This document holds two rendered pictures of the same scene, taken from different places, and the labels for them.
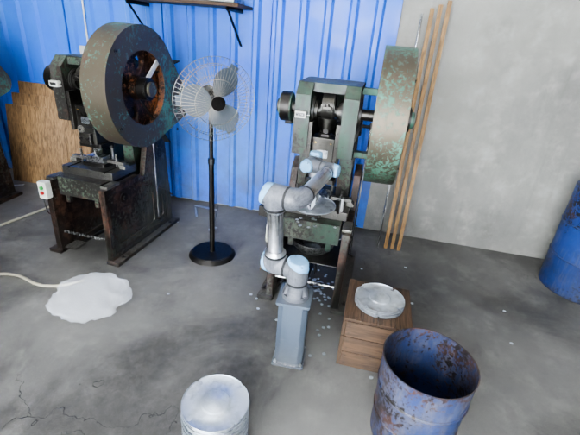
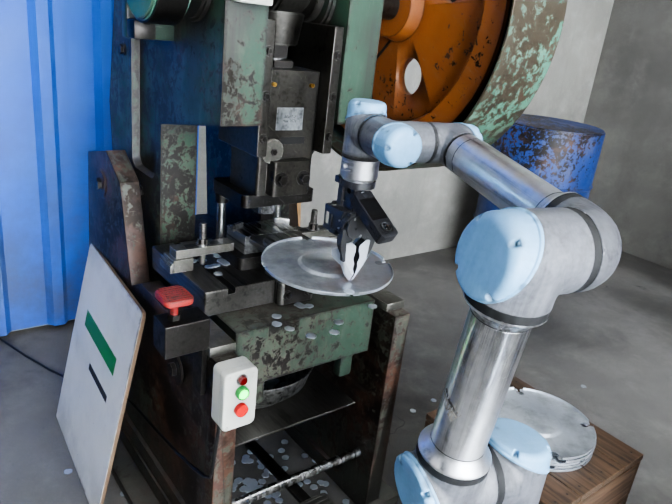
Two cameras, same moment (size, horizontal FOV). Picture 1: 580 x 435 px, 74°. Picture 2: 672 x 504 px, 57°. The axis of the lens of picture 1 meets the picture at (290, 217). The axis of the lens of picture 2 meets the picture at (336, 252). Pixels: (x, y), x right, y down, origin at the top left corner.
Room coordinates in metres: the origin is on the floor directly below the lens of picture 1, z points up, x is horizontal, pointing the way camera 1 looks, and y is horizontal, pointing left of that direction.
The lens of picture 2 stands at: (1.46, 0.81, 1.29)
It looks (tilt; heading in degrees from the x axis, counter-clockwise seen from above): 21 degrees down; 309
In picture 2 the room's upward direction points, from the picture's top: 7 degrees clockwise
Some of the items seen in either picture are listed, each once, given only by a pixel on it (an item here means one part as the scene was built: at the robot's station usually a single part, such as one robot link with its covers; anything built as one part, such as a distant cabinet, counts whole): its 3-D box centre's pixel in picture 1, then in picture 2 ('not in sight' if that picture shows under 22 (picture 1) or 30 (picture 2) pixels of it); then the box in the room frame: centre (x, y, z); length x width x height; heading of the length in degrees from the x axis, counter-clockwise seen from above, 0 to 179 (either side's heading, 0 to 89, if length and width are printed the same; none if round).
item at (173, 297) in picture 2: not in sight; (174, 310); (2.37, 0.18, 0.72); 0.07 x 0.06 x 0.08; 169
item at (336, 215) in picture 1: (318, 204); (259, 265); (2.53, -0.19, 0.68); 0.45 x 0.30 x 0.06; 79
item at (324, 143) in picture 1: (322, 156); (278, 127); (2.49, -0.18, 1.04); 0.17 x 0.15 x 0.30; 169
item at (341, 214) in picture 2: not in sight; (352, 207); (2.20, -0.12, 0.94); 0.09 x 0.08 x 0.12; 169
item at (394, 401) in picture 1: (419, 397); not in sight; (1.32, -0.68, 0.24); 0.42 x 0.42 x 0.48
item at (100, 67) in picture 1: (128, 135); not in sight; (3.23, 1.44, 0.87); 1.53 x 0.99 x 1.74; 167
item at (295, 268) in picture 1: (296, 269); (507, 465); (1.75, -0.06, 0.62); 0.13 x 0.12 x 0.14; 66
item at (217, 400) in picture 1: (215, 401); not in sight; (1.16, 0.25, 0.29); 0.29 x 0.29 x 0.01
